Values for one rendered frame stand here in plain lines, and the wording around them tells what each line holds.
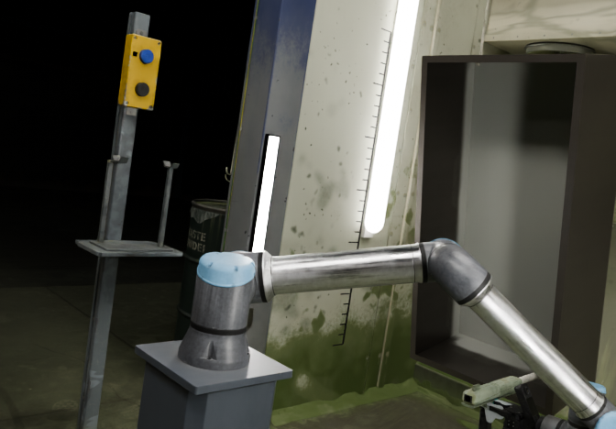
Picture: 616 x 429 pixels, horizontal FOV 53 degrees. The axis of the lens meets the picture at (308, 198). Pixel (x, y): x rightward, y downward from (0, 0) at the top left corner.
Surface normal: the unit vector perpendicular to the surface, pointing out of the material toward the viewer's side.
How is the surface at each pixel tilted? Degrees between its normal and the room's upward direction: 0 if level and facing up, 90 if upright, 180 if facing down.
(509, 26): 90
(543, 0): 90
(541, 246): 102
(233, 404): 90
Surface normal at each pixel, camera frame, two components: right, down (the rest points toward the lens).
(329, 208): 0.67, 0.15
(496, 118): -0.73, 0.14
